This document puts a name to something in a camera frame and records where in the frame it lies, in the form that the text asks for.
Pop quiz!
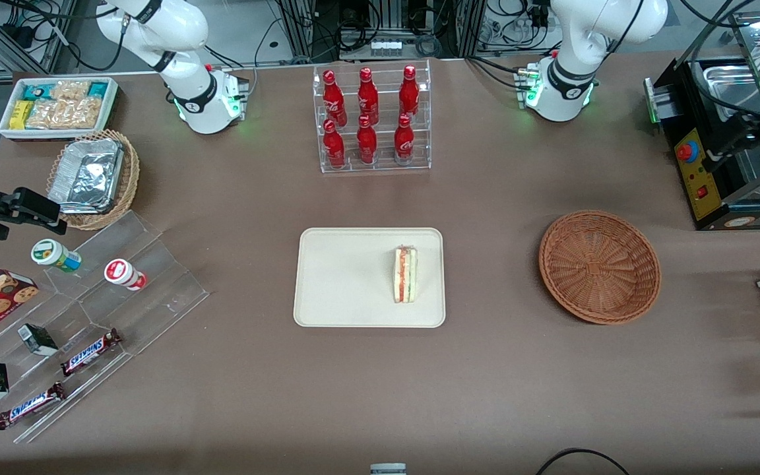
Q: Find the triangular sandwich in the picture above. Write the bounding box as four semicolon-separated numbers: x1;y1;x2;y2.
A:
393;245;420;304

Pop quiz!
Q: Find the aluminium foil tray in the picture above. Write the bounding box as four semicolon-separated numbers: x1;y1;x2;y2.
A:
48;138;125;215

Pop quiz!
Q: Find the light oval wicker basket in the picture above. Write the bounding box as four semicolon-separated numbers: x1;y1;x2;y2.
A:
46;129;141;231

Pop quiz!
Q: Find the brown round wicker basket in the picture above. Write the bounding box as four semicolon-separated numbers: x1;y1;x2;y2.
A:
538;210;662;325

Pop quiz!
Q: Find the cream plastic tray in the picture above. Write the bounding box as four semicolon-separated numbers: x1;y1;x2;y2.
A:
293;228;447;329

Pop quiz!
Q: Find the black food warmer cabinet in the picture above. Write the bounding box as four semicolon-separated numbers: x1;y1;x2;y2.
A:
643;7;760;232

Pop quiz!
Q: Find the yellow snack pack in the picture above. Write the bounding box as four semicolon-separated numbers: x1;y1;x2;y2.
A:
9;100;35;131

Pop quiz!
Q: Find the red lid yogurt cup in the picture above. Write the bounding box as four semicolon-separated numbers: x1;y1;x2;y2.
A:
104;259;148;292

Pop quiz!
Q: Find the large clear cracker bag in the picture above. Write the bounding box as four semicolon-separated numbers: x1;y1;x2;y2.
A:
26;97;104;131

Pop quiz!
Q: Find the Snickers chocolate bar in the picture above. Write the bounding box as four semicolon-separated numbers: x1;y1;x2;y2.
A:
0;382;67;431
60;328;123;377

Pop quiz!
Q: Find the small clear cracker bag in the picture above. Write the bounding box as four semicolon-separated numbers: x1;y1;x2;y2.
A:
50;80;91;103

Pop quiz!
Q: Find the white rectangular snack bin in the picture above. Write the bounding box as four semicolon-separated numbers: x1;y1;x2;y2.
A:
0;77;119;141

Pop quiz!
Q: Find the clear acrylic stepped display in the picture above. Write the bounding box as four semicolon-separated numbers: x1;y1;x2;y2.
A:
0;210;210;444

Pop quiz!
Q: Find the red cola bottle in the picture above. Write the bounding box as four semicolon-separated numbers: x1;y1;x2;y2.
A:
358;67;379;126
394;113;416;164
323;119;346;169
323;69;348;127
398;65;420;120
356;115;378;166

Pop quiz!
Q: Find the clear acrylic bottle rack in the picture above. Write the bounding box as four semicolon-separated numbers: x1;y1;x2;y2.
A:
313;59;432;174

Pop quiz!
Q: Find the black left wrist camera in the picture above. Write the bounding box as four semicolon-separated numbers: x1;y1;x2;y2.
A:
702;112;760;166

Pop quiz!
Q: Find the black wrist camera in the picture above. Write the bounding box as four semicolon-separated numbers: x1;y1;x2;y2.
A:
702;112;760;166
0;187;68;237

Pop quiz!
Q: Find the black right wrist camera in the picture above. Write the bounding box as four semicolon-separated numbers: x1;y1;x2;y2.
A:
0;187;68;237

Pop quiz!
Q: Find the black table cable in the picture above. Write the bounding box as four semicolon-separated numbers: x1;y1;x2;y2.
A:
536;448;630;475

